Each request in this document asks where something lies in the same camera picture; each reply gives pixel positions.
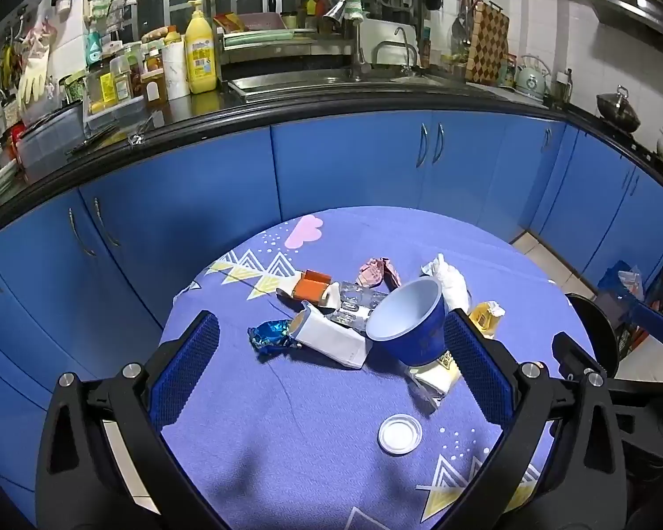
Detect yellow snack wrapper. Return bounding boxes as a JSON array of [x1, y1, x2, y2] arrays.
[[406, 327, 513, 409]]

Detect clear plastic lid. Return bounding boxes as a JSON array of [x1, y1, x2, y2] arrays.
[[377, 414, 423, 456]]

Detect blue foil snack wrapper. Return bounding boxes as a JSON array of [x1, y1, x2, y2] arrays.
[[248, 319, 301, 356]]

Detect pink wrapper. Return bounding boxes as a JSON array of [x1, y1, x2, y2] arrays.
[[355, 257, 402, 291]]

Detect white milk carton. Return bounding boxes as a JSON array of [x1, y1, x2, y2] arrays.
[[288, 303, 372, 370]]

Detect orange white small carton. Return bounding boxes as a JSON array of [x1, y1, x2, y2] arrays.
[[276, 270, 341, 309]]

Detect black round trash bin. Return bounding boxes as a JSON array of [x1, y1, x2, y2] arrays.
[[567, 293, 619, 378]]

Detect blue kitchen cabinets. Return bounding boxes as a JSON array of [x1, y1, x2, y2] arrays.
[[0, 111, 663, 492]]

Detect grey bin with blue bag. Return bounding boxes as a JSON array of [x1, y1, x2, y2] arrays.
[[595, 260, 644, 307]]

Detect black wok with lid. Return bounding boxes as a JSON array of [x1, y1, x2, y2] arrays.
[[596, 85, 641, 134]]

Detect mint green kettle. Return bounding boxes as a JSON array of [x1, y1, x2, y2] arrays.
[[515, 54, 551, 101]]

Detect chrome sink faucet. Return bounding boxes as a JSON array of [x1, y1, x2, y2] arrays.
[[371, 25, 419, 76]]

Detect checkered wooden cutting board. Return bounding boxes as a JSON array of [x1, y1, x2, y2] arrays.
[[466, 0, 510, 85]]

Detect white paper towel roll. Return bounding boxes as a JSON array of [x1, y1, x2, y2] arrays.
[[161, 41, 190, 99]]

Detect yellow rubber glove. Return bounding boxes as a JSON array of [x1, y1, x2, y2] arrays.
[[17, 40, 50, 110]]

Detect yellow detergent bottle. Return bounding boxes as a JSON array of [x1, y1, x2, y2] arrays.
[[184, 0, 217, 95]]

